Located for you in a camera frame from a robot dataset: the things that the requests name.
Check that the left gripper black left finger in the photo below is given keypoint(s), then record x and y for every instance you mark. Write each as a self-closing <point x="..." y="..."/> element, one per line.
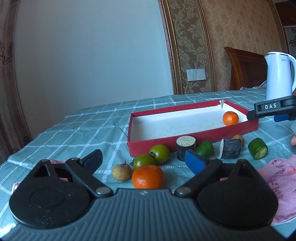
<point x="55" y="195"/>

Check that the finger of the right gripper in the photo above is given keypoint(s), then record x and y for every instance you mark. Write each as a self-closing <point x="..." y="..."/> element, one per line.
<point x="281" y="108"/>

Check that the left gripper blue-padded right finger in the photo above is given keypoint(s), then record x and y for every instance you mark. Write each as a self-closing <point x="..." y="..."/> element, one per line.
<point x="233" y="195"/>

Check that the orange tangerine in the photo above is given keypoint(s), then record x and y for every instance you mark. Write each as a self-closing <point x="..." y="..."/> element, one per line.
<point x="230" y="118"/>
<point x="148" y="177"/>

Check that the white electric kettle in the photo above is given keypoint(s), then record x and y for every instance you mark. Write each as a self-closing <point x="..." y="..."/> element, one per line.
<point x="280" y="80"/>

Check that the pink towel left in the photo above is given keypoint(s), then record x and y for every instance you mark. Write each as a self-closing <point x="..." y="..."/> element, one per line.
<point x="55" y="162"/>

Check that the pink towel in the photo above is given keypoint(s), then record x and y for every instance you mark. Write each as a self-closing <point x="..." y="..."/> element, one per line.
<point x="55" y="162"/>
<point x="279" y="174"/>

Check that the green cucumber piece right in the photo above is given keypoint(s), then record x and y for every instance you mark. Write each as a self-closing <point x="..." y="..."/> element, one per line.
<point x="258" y="148"/>

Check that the green cucumber piece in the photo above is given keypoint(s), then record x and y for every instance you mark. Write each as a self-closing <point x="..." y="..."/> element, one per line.
<point x="258" y="148"/>
<point x="205" y="150"/>

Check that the dark eggplant piece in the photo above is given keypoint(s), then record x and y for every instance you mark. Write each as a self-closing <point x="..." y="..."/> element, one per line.
<point x="230" y="148"/>

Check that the wooden headboard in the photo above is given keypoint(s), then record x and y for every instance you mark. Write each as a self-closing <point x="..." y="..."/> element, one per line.
<point x="247" y="69"/>

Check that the pink towel right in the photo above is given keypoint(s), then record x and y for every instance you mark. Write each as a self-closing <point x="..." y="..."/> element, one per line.
<point x="279" y="174"/>

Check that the small brown longan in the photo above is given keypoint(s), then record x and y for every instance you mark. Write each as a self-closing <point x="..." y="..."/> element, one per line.
<point x="239" y="137"/>

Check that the dark cylinder with cork top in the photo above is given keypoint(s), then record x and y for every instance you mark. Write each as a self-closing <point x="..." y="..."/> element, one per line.
<point x="184" y="143"/>

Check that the brown longan fruit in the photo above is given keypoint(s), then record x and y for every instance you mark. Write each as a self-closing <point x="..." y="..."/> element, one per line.
<point x="122" y="172"/>

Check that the green tomato rear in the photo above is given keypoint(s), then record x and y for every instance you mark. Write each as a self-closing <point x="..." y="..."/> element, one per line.
<point x="160" y="153"/>

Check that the green tomato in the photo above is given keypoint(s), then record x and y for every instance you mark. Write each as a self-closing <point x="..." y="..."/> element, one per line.
<point x="142" y="160"/>
<point x="160" y="153"/>

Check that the green tomato front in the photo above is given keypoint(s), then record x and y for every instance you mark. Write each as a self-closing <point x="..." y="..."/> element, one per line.
<point x="142" y="160"/>

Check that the red cardboard box tray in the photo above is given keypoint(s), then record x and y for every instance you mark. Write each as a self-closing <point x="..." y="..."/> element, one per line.
<point x="202" y="120"/>

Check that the white wall switch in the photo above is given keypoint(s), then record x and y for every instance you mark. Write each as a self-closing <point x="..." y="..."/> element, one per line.
<point x="195" y="75"/>

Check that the ornate gold wall panel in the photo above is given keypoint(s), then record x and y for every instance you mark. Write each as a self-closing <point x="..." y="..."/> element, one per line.
<point x="188" y="45"/>

